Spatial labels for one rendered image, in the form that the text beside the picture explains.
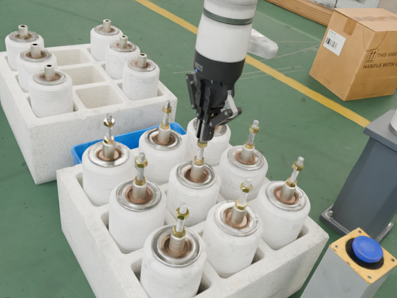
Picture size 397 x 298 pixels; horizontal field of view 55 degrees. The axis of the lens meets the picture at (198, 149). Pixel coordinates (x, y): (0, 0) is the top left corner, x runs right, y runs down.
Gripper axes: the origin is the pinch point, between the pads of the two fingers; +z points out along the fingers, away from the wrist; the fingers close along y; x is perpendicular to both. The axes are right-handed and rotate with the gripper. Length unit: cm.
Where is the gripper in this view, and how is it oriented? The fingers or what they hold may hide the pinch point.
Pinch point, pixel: (204, 129)
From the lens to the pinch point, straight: 64.5
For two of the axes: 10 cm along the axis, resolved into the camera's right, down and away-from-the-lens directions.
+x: 8.4, -2.2, 5.0
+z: -1.5, 7.8, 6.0
